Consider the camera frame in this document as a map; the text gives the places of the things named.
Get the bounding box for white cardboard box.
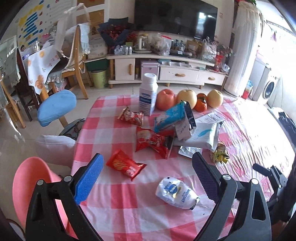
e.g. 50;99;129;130
88;35;109;59

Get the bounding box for black flat television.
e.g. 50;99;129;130
134;0;218;40

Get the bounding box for large red snack packet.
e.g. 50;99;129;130
135;126;174;159

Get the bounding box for colourful bag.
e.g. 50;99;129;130
242;80;253;100

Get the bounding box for white blue label packet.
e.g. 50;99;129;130
155;176;200;210

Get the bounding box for cream television cabinet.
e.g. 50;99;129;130
106;52;229;90

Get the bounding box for small red snack packet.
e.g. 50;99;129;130
106;149;147;181

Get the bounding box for grey cushion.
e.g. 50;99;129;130
36;134;77;167

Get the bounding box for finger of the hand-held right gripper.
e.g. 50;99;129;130
253;163;272;178

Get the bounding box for blue white snack packet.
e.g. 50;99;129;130
154;101;186;133

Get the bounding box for red apple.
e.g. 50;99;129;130
155;89;176;111

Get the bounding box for fruit print cloth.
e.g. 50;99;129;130
23;44;70;94

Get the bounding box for round yellow pear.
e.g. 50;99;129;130
176;89;198;109

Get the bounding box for pink storage box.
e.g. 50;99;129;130
141;61;160;80

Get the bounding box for white covered standing air conditioner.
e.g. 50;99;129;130
223;1;264;98

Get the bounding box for tall yellow pear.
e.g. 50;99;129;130
206;89;224;108

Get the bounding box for stack of books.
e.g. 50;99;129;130
158;59;192;67

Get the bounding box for dark wrapped flower bouquet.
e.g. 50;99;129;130
97;18;134;50

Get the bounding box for green waste bin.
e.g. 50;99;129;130
91;70;109;89

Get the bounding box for blue padded stool seat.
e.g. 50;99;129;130
37;90;77;127

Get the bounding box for light wooden chair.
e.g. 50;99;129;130
54;23;92;99

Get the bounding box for dark wooden chair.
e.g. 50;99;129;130
16;47;40;122

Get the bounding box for crinkled clear bag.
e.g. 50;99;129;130
202;38;218;62

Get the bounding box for white washing machine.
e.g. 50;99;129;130
262;74;281;108

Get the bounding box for white paper receipt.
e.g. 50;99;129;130
194;112;225;124

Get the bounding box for red packages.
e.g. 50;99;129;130
214;52;229;72

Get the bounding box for brown cardboard boxes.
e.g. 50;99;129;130
186;40;204;55

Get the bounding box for red twisted snack wrapper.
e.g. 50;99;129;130
117;106;144;127

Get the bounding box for white tissue pack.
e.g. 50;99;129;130
173;122;222;151

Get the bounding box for wall poster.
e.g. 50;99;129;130
16;0;77;50

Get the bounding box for clear plastic bag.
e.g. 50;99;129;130
150;34;173;56

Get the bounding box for dark blue white carton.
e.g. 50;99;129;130
174;101;197;141

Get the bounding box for pack of silver cans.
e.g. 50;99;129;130
114;44;133;55

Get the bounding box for dark cloth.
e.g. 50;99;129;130
276;111;296;142

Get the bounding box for yellow wrapper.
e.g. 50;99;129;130
210;141;230;164

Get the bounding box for brown wooden chair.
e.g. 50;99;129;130
0;74;26;129

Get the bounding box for dark patterned cushion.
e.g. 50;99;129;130
59;119;86;141

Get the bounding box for water bottles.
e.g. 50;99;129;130
172;39;185;50

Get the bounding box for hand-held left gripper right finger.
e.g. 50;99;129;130
192;152;272;241

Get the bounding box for white electric kettle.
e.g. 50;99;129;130
134;34;151;52

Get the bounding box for silver foil packet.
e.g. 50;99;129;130
178;146;203;159

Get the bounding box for red white checkered tablecloth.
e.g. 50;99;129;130
70;94;292;241

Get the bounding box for white tote bag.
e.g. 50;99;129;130
55;3;89;58

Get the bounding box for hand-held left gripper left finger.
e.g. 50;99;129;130
25;153;104;241

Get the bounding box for striped light blue towel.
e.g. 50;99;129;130
77;23;90;55

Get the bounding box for white bottle blue label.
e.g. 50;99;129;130
139;73;159;116

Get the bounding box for dark green crate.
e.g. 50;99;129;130
84;59;110;72

